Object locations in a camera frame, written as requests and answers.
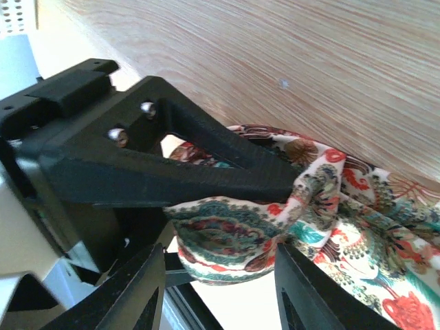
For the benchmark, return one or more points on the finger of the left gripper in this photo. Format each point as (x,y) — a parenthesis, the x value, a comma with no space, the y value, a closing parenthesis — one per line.
(105,158)

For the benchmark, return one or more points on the floral patterned tie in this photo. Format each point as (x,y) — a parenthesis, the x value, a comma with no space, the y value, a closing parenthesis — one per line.
(373,232)

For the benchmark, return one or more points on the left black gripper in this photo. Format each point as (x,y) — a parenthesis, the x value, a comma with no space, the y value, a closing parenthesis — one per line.
(90,237)

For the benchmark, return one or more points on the white perforated plastic basket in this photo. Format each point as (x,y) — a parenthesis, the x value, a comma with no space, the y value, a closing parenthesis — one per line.
(17,17)

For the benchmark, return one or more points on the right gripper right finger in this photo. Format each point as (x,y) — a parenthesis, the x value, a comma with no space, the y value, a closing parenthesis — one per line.
(308,299)

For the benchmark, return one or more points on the black aluminium frame rail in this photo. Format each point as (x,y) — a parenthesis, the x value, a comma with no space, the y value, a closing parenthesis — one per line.
(183,307)

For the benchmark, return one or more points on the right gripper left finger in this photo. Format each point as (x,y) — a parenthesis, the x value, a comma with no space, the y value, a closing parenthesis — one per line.
(131,299)

